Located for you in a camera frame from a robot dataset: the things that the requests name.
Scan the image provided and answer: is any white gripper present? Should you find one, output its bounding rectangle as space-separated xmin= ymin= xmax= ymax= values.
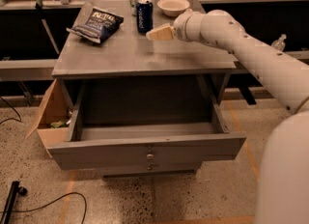
xmin=146 ymin=9 xmax=204 ymax=42

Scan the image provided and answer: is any blue pepsi can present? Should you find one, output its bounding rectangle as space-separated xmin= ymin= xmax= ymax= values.
xmin=136 ymin=0 xmax=154 ymax=34

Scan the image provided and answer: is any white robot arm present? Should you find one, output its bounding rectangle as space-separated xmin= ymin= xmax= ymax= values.
xmin=147 ymin=9 xmax=309 ymax=224

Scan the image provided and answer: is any grey drawer cabinet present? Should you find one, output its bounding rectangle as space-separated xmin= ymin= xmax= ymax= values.
xmin=52 ymin=0 xmax=235 ymax=177

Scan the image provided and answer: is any open grey top drawer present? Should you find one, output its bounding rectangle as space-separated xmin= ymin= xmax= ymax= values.
xmin=49 ymin=77 xmax=245 ymax=175

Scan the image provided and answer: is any round metal drawer knob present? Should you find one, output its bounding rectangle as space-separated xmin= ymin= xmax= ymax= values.
xmin=146 ymin=154 xmax=155 ymax=160

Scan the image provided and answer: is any white paper bowl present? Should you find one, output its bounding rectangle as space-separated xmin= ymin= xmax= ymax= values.
xmin=157 ymin=0 xmax=190 ymax=17

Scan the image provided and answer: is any dark blue chip bag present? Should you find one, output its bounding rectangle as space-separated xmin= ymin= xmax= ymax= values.
xmin=67 ymin=7 xmax=124 ymax=43

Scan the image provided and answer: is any clear sanitizer bottle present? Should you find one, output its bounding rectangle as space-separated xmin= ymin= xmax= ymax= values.
xmin=271 ymin=34 xmax=287 ymax=51

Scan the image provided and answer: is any cardboard box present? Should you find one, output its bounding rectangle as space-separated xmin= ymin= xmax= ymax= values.
xmin=26 ymin=80 xmax=70 ymax=156

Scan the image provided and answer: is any black bar on floor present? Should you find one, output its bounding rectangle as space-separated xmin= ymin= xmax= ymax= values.
xmin=0 ymin=181 xmax=28 ymax=224

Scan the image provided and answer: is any black floor cable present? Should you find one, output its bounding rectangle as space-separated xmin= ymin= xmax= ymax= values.
xmin=0 ymin=191 xmax=88 ymax=224

